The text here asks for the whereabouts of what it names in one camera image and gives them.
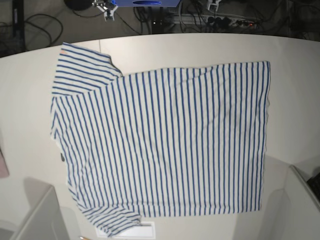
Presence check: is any blue white striped T-shirt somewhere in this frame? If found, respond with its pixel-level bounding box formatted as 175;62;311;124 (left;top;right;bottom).
50;43;271;237

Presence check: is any white power strip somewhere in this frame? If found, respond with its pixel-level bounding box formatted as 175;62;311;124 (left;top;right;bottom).
168;13;258;27

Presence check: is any white label plate on table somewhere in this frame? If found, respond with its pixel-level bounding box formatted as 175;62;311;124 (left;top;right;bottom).
110;221;156;240

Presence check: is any white clamp at top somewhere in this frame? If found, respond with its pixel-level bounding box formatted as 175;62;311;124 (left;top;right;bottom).
92;0;118;21

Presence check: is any blue box at top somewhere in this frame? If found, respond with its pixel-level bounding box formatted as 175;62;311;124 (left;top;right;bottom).
111;0;180;7

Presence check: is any grey divider panel left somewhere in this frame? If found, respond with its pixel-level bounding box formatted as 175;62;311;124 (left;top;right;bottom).
0;185;70;240

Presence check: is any grey divider panel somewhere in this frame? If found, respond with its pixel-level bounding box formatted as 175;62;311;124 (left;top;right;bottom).
261;165;320;240
0;185;70;240

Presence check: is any grey divider panel right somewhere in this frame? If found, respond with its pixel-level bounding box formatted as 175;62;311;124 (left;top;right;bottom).
261;165;320;240

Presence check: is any black keyboard at right edge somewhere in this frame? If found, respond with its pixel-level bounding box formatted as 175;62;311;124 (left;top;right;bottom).
307;173;320;200

